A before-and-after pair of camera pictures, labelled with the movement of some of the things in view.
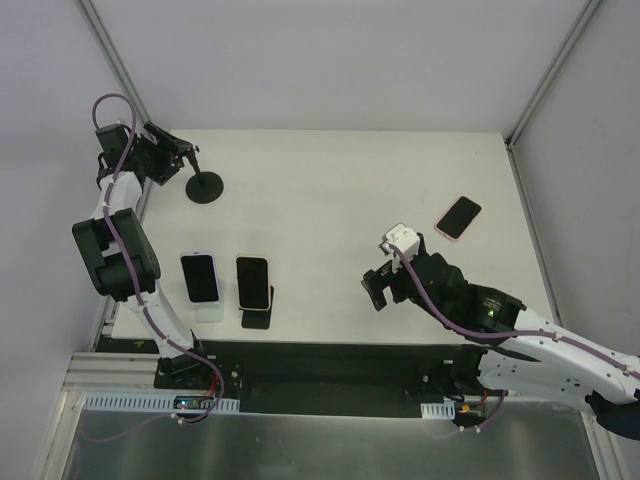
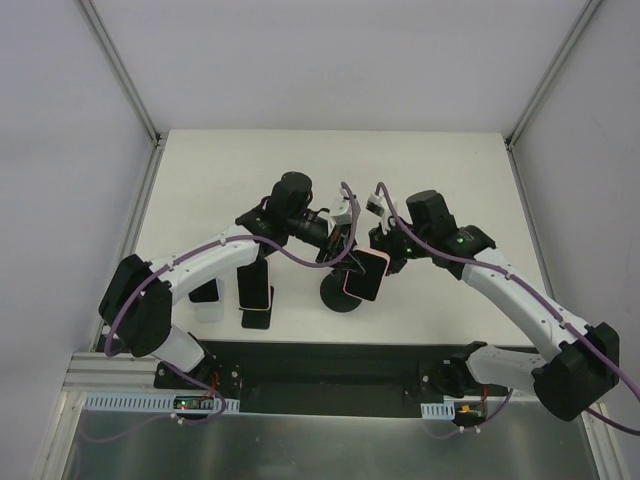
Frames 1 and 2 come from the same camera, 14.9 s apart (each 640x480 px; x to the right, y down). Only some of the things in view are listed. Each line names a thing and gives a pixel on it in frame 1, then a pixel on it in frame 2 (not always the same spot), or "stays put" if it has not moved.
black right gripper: x=391 y=281 -> x=379 y=243
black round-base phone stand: x=204 y=187 -> x=333 y=294
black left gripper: x=176 y=148 -> x=335 y=245
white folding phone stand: x=210 y=312 stays put
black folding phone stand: x=258 y=319 stays put
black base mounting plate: x=329 y=379 stays put
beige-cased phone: x=253 y=282 stays put
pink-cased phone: x=457 y=219 -> x=366 y=286
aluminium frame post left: x=92 y=14 stays put
